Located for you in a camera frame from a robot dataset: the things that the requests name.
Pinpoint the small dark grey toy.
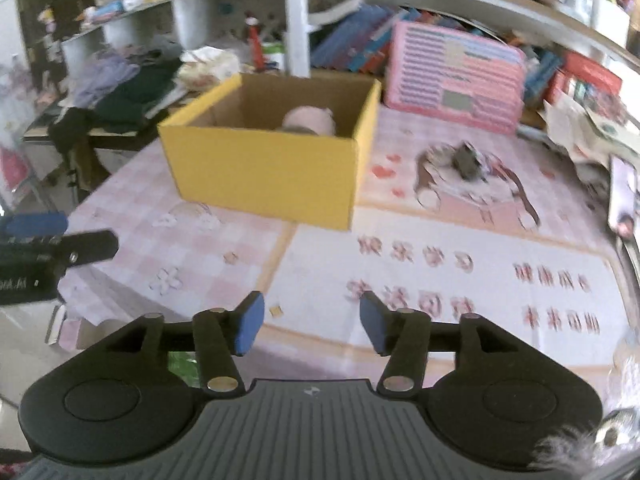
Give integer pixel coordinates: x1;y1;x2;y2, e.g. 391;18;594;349
451;141;490;182

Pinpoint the pink plush toy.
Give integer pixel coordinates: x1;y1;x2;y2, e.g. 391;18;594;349
282;104;337;137

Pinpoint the tissue pack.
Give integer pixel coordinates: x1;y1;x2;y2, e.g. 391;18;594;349
179;45;242;93

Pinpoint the small white carton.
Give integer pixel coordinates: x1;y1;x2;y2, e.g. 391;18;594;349
46;304;103;357

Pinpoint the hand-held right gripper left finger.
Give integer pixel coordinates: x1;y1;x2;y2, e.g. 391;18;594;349
106;290;266;394

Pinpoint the pile of clothes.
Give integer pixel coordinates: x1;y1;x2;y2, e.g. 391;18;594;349
46;46;184;162

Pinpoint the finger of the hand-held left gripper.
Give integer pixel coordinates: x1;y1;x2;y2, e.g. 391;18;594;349
0;212;69;239
0;229;120;270

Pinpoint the stack of loose papers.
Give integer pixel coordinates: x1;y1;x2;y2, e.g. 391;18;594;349
541;89;640;167

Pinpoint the pink toy learning tablet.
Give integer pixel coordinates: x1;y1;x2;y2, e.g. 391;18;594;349
384;20;527;137

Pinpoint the photo card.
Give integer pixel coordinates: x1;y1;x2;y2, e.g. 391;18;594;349
606;156;640;242

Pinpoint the white wooden bookshelf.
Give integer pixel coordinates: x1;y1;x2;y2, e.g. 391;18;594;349
282;0;640;81

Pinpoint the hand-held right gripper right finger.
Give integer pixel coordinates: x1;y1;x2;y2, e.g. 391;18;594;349
359;290;521;395

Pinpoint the yellow cardboard box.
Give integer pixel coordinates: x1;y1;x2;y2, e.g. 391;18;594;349
157;72;384;232

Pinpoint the red bottle figure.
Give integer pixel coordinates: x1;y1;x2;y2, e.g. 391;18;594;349
244;16;267;72

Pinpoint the grey curved shelf unit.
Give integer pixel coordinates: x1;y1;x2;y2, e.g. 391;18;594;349
60;0;286;61

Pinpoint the grey fluffy fur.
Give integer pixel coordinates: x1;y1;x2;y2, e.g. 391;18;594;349
529;407;640;480

